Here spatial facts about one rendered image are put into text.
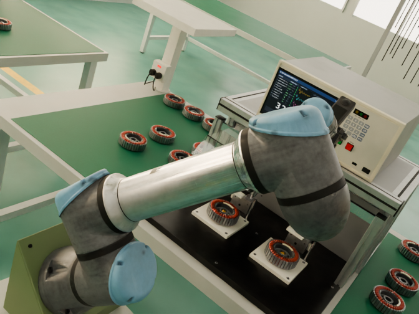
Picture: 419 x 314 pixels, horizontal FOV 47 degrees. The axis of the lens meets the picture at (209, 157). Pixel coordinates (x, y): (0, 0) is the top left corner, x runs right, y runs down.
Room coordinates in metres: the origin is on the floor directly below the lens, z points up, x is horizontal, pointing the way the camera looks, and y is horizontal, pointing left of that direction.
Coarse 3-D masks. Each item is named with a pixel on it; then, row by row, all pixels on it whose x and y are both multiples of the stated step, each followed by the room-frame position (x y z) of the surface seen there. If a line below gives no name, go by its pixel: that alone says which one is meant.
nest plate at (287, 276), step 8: (264, 248) 1.31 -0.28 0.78; (256, 256) 1.25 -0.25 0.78; (264, 256) 1.27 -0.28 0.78; (264, 264) 1.23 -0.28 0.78; (272, 264) 1.24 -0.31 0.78; (304, 264) 1.31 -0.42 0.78; (272, 272) 1.21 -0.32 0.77; (280, 272) 1.22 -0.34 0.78; (288, 272) 1.23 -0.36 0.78; (296, 272) 1.25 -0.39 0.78; (288, 280) 1.20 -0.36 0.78
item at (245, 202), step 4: (236, 196) 1.51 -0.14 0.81; (248, 196) 1.52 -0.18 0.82; (232, 200) 1.52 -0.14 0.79; (236, 200) 1.51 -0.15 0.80; (240, 200) 1.50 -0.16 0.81; (244, 200) 1.50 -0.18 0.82; (248, 200) 1.50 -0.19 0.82; (252, 200) 1.51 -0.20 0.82; (256, 200) 1.52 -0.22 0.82; (236, 204) 1.51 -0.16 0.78; (240, 204) 1.50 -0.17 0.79; (244, 204) 1.49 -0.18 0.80; (248, 204) 1.49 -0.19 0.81; (240, 208) 1.50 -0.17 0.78; (244, 208) 1.49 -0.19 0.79; (248, 208) 1.49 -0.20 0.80; (244, 212) 1.49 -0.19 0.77
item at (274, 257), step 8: (272, 240) 1.31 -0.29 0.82; (280, 240) 1.33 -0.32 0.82; (272, 248) 1.27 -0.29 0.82; (280, 248) 1.32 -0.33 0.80; (288, 248) 1.32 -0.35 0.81; (272, 256) 1.24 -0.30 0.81; (280, 256) 1.25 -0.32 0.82; (288, 256) 1.30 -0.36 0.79; (296, 256) 1.28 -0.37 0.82; (280, 264) 1.23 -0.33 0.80; (288, 264) 1.24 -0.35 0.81; (296, 264) 1.26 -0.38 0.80
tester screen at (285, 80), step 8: (280, 72) 1.54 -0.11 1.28; (280, 80) 1.53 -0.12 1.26; (288, 80) 1.52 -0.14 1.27; (296, 80) 1.51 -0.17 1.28; (272, 88) 1.54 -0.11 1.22; (280, 88) 1.53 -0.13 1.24; (288, 88) 1.52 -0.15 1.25; (296, 88) 1.51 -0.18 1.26; (304, 88) 1.50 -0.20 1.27; (312, 88) 1.49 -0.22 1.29; (272, 96) 1.53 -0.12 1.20; (280, 96) 1.52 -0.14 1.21; (288, 96) 1.51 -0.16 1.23; (296, 96) 1.50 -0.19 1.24; (304, 96) 1.49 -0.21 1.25; (312, 96) 1.48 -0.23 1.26; (320, 96) 1.47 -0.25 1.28; (328, 96) 1.46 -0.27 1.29; (272, 104) 1.53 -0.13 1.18; (288, 104) 1.51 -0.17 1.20; (296, 104) 1.50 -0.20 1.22; (264, 112) 1.53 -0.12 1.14
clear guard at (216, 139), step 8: (232, 128) 1.47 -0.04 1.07; (240, 128) 1.50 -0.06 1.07; (208, 136) 1.35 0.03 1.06; (216, 136) 1.36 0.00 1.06; (224, 136) 1.39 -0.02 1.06; (232, 136) 1.41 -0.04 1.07; (200, 144) 1.33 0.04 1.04; (208, 144) 1.33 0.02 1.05; (216, 144) 1.33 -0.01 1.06; (224, 144) 1.33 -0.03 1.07; (200, 152) 1.30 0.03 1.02; (248, 192) 1.21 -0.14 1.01; (256, 192) 1.21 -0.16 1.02
